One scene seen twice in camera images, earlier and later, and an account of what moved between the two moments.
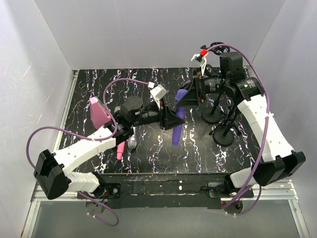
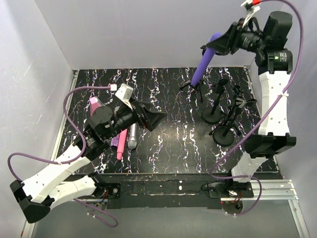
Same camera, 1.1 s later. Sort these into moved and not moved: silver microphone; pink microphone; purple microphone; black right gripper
Moved: black right gripper; purple microphone
Not moved: pink microphone; silver microphone
